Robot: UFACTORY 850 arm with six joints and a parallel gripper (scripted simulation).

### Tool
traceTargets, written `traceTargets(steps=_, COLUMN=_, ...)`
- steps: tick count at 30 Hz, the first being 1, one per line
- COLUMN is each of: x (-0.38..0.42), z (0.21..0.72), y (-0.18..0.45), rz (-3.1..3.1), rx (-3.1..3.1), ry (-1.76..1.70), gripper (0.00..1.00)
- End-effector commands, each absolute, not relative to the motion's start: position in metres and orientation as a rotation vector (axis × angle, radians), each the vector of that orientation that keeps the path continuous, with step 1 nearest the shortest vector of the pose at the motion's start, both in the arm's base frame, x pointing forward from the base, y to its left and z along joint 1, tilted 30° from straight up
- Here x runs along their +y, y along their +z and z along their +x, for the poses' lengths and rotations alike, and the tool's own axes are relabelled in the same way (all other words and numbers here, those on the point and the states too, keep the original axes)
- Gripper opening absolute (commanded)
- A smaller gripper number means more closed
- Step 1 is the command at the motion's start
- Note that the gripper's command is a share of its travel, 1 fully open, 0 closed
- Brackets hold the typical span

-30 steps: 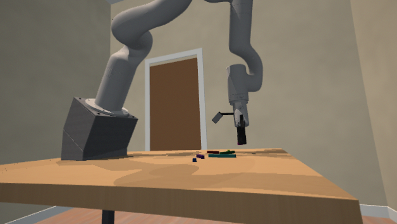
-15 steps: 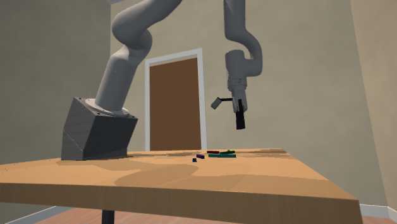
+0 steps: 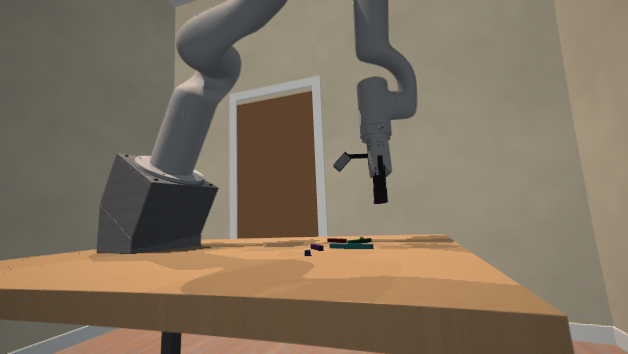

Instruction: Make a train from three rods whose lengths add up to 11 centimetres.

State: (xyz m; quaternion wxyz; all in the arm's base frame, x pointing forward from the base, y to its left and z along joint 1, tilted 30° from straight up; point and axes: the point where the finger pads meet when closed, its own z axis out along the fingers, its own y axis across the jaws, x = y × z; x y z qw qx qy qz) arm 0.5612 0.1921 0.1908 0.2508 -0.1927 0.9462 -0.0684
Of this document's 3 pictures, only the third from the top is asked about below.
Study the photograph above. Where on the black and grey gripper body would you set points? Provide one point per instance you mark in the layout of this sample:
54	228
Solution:
378	145

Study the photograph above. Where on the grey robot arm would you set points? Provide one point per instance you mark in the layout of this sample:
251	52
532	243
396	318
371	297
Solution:
202	43

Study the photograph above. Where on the turquoise rod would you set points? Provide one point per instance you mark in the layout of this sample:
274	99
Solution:
351	246

